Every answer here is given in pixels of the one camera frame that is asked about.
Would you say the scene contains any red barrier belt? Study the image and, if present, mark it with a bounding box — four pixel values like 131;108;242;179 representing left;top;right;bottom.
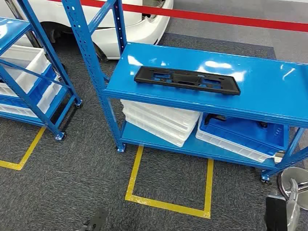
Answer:
48;0;308;33

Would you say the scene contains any white flat plastic tray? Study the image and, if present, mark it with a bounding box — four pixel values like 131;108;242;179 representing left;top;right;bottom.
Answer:
120;99;201;133
122;106;193;141
125;115;186;148

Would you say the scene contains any small black plastic part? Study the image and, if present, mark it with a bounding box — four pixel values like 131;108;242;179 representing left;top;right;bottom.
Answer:
205;113;226;126

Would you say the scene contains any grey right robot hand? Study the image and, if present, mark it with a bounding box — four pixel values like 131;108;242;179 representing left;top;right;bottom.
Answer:
285;178;300;231

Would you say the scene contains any blue metal shelf rack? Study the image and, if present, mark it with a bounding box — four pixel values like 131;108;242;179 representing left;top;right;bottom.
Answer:
61;0;308;186
0;0;84;141

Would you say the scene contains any black plastic licence plate bracket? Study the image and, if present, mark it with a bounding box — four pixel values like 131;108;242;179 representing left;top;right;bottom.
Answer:
134;66;241;96

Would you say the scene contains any blue plastic crate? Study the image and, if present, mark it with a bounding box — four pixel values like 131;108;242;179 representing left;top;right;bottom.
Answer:
26;65;58;104
199;112;290;157

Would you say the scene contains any white car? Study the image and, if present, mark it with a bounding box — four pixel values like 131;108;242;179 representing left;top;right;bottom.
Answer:
0;0;174;61

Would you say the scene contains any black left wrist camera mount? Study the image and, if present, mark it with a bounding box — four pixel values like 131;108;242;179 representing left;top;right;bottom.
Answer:
80;208;109;231

